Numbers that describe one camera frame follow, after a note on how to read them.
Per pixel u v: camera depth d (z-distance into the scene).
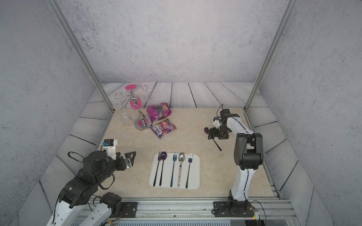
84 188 0.46
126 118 0.94
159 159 0.91
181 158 0.91
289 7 0.71
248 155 0.51
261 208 0.72
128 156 0.62
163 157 0.92
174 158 0.91
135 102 0.96
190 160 0.91
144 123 1.11
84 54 0.89
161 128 1.05
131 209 0.73
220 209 0.72
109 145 0.59
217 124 0.91
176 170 0.87
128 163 0.62
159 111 1.11
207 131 1.04
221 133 0.84
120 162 0.60
